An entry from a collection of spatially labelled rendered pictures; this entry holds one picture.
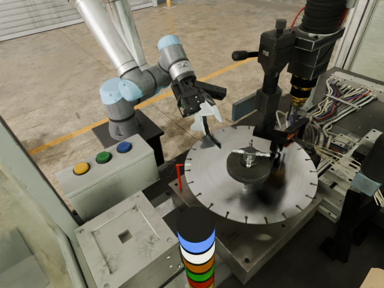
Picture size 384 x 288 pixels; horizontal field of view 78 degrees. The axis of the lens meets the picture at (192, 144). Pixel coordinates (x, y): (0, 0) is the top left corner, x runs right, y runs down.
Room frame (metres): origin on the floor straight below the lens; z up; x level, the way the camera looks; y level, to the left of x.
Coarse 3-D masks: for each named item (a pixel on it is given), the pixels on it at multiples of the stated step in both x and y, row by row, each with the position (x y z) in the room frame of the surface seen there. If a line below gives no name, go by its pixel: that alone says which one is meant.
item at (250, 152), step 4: (252, 140) 0.45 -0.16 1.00; (252, 144) 0.43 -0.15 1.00; (248, 148) 0.42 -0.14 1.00; (252, 148) 0.41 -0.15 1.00; (232, 152) 0.42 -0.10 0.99; (236, 152) 0.41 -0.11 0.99; (240, 152) 0.41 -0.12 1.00; (244, 152) 0.41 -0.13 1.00; (248, 152) 0.40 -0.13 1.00; (252, 152) 0.40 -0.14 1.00; (256, 152) 0.40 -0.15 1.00; (260, 152) 0.40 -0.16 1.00; (264, 152) 0.40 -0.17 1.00; (244, 156) 0.41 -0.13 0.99; (248, 156) 0.39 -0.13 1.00; (252, 156) 0.39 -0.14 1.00; (264, 156) 0.39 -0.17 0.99; (268, 156) 0.39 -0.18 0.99; (248, 160) 0.38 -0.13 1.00; (252, 160) 0.39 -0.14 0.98; (248, 164) 0.37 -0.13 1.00
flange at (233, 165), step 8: (232, 160) 0.42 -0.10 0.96; (240, 160) 0.41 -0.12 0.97; (256, 160) 0.40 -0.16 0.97; (264, 160) 0.41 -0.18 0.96; (232, 168) 0.39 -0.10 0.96; (240, 168) 0.39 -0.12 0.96; (248, 168) 0.39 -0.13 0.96; (256, 168) 0.39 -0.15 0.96; (264, 168) 0.38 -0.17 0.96; (240, 176) 0.37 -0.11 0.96; (248, 176) 0.36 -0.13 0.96; (256, 176) 0.36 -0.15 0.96; (264, 176) 0.36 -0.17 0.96
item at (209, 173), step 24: (216, 144) 0.50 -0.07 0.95; (240, 144) 0.49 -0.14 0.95; (264, 144) 0.48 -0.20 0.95; (288, 144) 0.47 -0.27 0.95; (192, 168) 0.41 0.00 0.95; (216, 168) 0.41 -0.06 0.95; (288, 168) 0.39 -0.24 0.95; (312, 168) 0.38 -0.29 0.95; (192, 192) 0.34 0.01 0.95; (216, 192) 0.33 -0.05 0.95; (240, 192) 0.33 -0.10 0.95; (264, 192) 0.32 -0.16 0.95; (288, 192) 0.32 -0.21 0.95; (312, 192) 0.31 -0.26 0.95; (240, 216) 0.27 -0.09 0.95; (264, 216) 0.26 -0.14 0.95; (288, 216) 0.26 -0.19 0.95
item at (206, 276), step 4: (184, 264) 0.13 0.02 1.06; (212, 268) 0.13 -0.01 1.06; (188, 272) 0.13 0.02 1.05; (208, 272) 0.12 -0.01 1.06; (212, 272) 0.13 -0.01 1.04; (188, 276) 0.13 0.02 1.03; (192, 276) 0.12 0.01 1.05; (196, 276) 0.12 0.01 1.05; (200, 276) 0.12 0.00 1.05; (204, 276) 0.12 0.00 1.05; (208, 276) 0.12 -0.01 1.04; (196, 280) 0.12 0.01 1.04; (200, 280) 0.12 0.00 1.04; (204, 280) 0.12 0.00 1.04
